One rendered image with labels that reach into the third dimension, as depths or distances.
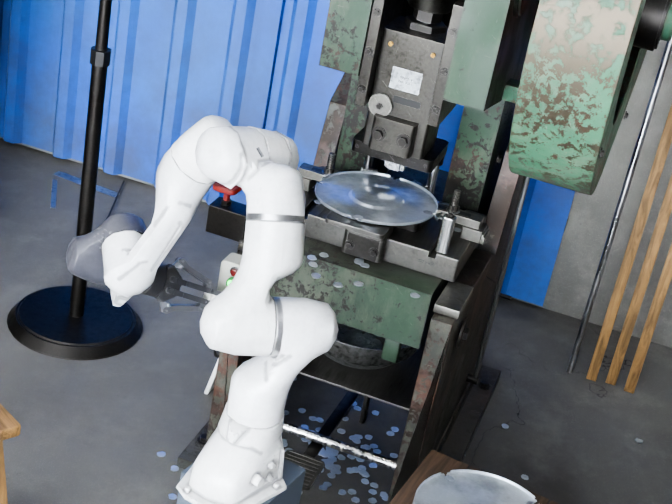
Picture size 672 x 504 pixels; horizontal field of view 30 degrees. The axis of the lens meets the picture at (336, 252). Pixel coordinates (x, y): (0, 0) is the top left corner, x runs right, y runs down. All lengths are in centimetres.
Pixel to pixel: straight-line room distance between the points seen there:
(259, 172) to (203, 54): 212
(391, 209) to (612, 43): 73
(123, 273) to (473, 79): 87
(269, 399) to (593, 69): 87
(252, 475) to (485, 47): 104
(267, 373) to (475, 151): 103
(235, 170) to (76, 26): 235
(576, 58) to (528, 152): 27
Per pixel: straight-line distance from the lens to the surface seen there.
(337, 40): 284
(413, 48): 284
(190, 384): 355
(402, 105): 288
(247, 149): 231
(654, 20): 274
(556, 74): 245
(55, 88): 471
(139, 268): 253
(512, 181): 322
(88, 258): 264
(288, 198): 227
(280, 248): 227
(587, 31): 241
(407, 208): 290
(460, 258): 291
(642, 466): 369
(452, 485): 271
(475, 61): 276
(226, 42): 435
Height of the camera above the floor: 195
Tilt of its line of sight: 26 degrees down
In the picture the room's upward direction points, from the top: 11 degrees clockwise
